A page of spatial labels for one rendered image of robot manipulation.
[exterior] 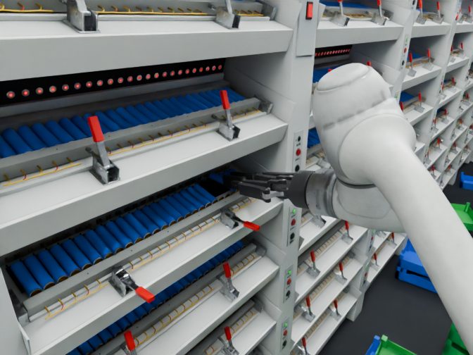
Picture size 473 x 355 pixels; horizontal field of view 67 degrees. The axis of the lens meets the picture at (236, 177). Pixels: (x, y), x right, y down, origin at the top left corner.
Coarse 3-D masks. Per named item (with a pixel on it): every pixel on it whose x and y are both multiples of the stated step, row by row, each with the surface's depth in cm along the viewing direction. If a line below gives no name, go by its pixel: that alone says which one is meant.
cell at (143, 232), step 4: (128, 216) 70; (132, 216) 70; (128, 220) 70; (132, 220) 70; (136, 220) 70; (132, 224) 69; (136, 224) 69; (140, 224) 69; (136, 228) 69; (140, 228) 69; (144, 228) 69; (140, 232) 68; (144, 232) 68; (148, 232) 68; (144, 236) 68
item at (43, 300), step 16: (208, 208) 77; (224, 208) 80; (240, 208) 82; (176, 224) 71; (192, 224) 73; (144, 240) 66; (160, 240) 67; (112, 256) 61; (128, 256) 62; (80, 272) 57; (96, 272) 58; (64, 288) 55; (80, 288) 57; (32, 304) 51; (48, 304) 53
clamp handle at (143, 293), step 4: (124, 276) 58; (124, 280) 58; (128, 280) 58; (128, 284) 58; (132, 284) 58; (136, 284) 58; (132, 288) 57; (136, 288) 57; (140, 288) 56; (136, 292) 56; (140, 292) 56; (144, 292) 56; (148, 292) 56; (140, 296) 56; (144, 296) 55; (148, 296) 55; (152, 296) 55; (148, 300) 54; (152, 300) 55
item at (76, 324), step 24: (240, 168) 96; (264, 168) 91; (240, 216) 81; (264, 216) 86; (192, 240) 72; (216, 240) 74; (144, 264) 65; (168, 264) 66; (192, 264) 70; (96, 288) 59; (144, 288) 61; (24, 312) 50; (72, 312) 54; (96, 312) 55; (120, 312) 59; (24, 336) 45; (48, 336) 51; (72, 336) 52
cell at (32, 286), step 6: (12, 264) 56; (18, 264) 56; (12, 270) 56; (18, 270) 55; (24, 270) 56; (18, 276) 55; (24, 276) 55; (30, 276) 55; (24, 282) 54; (30, 282) 54; (36, 282) 55; (24, 288) 54; (30, 288) 54; (36, 288) 54; (30, 294) 54
